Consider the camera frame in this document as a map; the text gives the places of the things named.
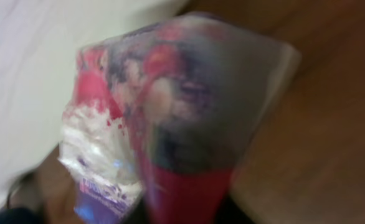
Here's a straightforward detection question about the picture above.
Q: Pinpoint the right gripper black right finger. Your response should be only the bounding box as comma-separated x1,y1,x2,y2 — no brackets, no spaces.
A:
215,194,255,224

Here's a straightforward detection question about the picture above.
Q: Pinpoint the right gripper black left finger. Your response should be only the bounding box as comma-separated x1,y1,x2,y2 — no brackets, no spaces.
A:
121,198,151,224

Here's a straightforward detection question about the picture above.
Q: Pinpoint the purple red tissue pack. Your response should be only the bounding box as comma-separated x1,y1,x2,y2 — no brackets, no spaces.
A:
59,14,300,223

